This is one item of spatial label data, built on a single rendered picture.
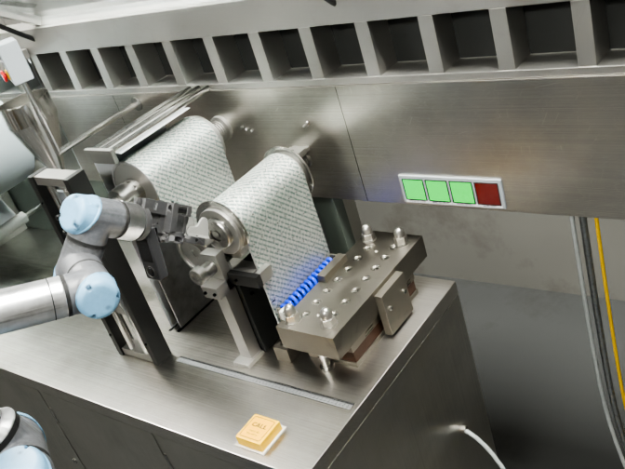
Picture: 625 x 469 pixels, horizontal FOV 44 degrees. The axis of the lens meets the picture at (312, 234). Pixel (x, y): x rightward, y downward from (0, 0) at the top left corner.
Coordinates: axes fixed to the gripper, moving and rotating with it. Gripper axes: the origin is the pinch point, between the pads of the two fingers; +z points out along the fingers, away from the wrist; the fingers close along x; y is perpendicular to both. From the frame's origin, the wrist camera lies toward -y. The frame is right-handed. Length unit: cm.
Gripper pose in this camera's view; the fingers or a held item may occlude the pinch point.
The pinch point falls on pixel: (205, 243)
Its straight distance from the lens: 171.5
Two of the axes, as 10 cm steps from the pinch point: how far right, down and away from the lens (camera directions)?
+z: 6.1, 1.1, 7.9
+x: -7.8, -0.9, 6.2
